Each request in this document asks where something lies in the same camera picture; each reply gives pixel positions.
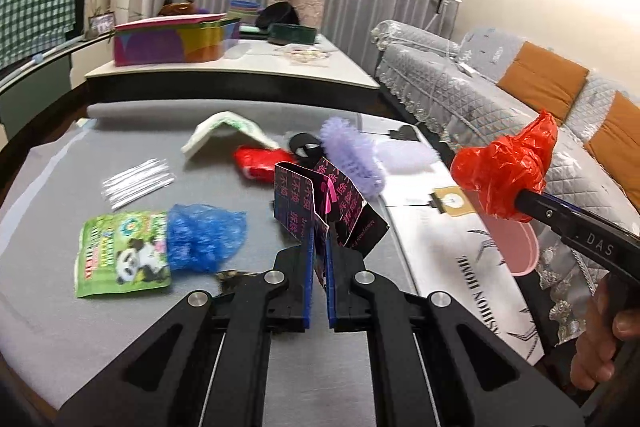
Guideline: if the grey table mat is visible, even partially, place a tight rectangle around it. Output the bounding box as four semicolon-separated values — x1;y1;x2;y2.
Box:
0;98;417;427

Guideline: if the white paper bag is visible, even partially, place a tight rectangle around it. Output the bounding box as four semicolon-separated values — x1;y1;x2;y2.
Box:
181;110;280;159

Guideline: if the blue plastic bag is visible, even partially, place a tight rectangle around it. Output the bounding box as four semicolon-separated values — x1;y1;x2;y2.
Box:
166;204;247;273

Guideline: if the orange cushion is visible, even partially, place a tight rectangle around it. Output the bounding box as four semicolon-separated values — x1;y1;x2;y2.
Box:
585;91;640;209
497;41;589;124

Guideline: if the pink woven basket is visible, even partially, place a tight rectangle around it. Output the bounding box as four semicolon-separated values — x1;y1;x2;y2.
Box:
268;0;326;30

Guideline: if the dark green tray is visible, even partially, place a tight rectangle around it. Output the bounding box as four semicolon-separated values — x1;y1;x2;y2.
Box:
267;23;318;46

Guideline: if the leopard print wrapper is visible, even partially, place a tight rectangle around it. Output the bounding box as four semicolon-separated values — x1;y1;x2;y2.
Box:
214;270;258;294

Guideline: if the small red wrapper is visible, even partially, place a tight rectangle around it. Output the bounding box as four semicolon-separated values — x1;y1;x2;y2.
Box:
233;145;296;184

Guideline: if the green checkered cloth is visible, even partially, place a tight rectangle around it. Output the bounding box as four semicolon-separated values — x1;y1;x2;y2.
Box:
0;0;85;68

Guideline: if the clear glass ashtray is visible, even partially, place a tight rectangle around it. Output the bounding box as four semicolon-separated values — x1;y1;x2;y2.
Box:
276;43;331;66

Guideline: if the right hand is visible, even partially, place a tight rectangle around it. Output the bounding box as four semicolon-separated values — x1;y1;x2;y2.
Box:
570;275;639;391

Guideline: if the white printed tablecloth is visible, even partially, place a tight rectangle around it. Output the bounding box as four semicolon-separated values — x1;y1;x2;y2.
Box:
372;133;544;364

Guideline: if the black pink printed box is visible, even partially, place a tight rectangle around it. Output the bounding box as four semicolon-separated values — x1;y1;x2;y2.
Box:
273;158;388;256

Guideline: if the green panda snack packet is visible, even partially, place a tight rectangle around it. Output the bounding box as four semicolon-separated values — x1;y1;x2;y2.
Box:
74;211;171;298

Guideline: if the pink plastic bin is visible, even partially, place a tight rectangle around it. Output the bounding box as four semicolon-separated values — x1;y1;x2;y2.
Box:
464;190;539;277

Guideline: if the white coffee table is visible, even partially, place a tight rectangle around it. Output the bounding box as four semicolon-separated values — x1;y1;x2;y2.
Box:
86;35;381;113

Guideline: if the purple foam net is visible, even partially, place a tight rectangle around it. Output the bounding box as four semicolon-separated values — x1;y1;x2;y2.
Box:
320;117;385;198

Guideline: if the colourful storage box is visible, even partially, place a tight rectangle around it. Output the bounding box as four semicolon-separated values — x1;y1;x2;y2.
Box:
113;13;241;67

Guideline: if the red plastic bag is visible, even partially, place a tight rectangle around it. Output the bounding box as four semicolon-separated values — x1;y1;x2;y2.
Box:
450;110;558;223

